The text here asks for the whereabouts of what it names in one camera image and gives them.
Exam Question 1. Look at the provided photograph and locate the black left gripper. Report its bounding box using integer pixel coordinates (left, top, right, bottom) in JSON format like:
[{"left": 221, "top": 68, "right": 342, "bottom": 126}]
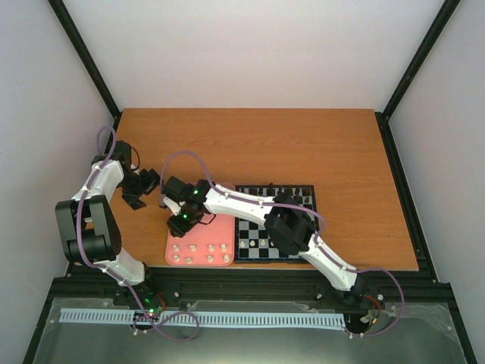
[{"left": 118, "top": 168, "right": 164, "bottom": 212}]

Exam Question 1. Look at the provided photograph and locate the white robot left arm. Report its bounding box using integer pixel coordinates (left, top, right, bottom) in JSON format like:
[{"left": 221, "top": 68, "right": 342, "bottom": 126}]
[{"left": 55, "top": 140, "right": 160, "bottom": 306}]

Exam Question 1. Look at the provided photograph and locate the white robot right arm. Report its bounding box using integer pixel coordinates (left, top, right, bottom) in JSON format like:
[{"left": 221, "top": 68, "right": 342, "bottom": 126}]
[{"left": 161, "top": 177, "right": 367, "bottom": 306}]

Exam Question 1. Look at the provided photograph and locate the pink plastic tray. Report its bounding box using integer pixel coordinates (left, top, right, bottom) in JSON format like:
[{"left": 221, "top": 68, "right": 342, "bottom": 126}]
[{"left": 161, "top": 177, "right": 235, "bottom": 268}]

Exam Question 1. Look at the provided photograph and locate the black white chessboard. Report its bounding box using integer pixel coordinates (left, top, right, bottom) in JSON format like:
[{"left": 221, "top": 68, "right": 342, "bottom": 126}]
[{"left": 235, "top": 184, "right": 317, "bottom": 264}]

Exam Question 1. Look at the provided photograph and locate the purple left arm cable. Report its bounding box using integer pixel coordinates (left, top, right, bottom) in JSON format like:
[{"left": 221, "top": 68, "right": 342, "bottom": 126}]
[{"left": 75, "top": 127, "right": 200, "bottom": 342}]

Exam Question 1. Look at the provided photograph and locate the light blue cable duct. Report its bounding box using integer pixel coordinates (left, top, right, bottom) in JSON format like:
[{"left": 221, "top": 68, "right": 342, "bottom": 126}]
[{"left": 58, "top": 308, "right": 346, "bottom": 331}]

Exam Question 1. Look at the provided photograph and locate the left black frame post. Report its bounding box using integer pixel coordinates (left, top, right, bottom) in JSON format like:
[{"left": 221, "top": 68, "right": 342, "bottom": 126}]
[{"left": 47, "top": 0, "right": 122, "bottom": 118}]

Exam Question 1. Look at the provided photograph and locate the black frame post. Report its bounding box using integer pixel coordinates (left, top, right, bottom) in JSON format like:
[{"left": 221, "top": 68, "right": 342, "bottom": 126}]
[
  {"left": 47, "top": 0, "right": 122, "bottom": 118},
  {"left": 381, "top": 0, "right": 462, "bottom": 118}
]

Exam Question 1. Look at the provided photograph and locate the right black frame post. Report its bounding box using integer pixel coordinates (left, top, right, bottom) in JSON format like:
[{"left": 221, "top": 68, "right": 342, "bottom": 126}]
[{"left": 381, "top": 0, "right": 462, "bottom": 118}]

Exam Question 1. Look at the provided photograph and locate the black aluminium frame rail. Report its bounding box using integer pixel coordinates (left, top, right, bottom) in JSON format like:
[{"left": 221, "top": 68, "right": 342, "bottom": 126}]
[{"left": 48, "top": 265, "right": 458, "bottom": 313}]

